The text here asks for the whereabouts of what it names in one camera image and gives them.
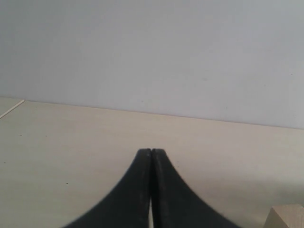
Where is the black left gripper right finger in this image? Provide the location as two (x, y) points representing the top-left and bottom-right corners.
(151, 149), (238, 228)

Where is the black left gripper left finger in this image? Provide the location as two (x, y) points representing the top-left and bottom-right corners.
(66, 149), (152, 228)

